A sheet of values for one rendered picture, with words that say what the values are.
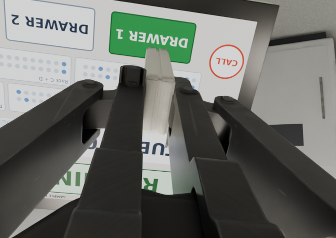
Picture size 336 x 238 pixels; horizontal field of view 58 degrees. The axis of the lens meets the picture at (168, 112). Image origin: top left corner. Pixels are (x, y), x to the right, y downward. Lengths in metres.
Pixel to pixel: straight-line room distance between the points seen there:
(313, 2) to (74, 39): 1.80
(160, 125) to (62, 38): 0.23
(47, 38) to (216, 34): 0.19
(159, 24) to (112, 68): 0.07
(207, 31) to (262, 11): 0.06
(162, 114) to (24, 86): 0.26
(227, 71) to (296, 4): 1.69
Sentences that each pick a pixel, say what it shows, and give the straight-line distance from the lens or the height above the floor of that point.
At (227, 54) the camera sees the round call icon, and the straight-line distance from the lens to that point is 0.36.
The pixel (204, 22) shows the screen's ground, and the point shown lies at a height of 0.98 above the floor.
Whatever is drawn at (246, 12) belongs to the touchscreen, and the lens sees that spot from 0.36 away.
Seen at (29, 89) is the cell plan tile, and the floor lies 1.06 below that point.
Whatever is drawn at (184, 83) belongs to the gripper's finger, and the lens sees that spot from 0.17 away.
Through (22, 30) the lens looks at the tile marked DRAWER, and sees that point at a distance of 0.37.
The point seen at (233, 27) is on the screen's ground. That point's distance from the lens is 0.36.
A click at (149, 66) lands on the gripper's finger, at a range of 0.16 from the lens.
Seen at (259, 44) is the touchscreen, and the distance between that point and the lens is 0.37.
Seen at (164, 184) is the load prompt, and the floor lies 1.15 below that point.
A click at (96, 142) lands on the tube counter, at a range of 0.40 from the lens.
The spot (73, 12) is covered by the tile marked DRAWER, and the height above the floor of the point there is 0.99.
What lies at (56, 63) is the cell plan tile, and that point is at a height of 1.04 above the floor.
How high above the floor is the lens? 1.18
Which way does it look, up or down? 17 degrees down
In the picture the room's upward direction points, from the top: 175 degrees counter-clockwise
